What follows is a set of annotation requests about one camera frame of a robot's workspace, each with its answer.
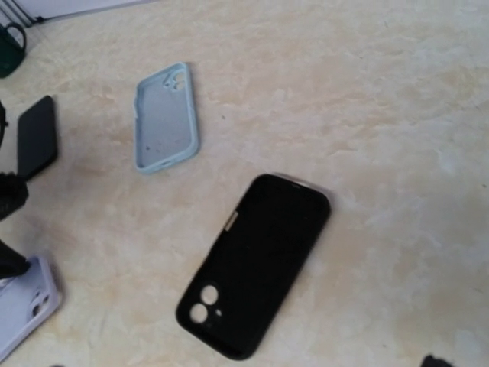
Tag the dark green mug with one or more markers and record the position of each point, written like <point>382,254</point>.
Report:
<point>12,52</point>

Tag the black smartphone on table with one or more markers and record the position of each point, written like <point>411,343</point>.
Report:
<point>37,144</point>

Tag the black phone case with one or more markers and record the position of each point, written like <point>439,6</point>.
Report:
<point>237,291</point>

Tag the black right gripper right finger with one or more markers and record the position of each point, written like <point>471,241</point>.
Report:
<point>439,362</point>

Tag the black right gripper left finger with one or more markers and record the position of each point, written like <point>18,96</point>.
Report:
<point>14,194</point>

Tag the lavender phone case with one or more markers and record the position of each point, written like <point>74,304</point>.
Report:
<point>27,301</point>

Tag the light blue phone case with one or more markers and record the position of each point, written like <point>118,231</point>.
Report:
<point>166,130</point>

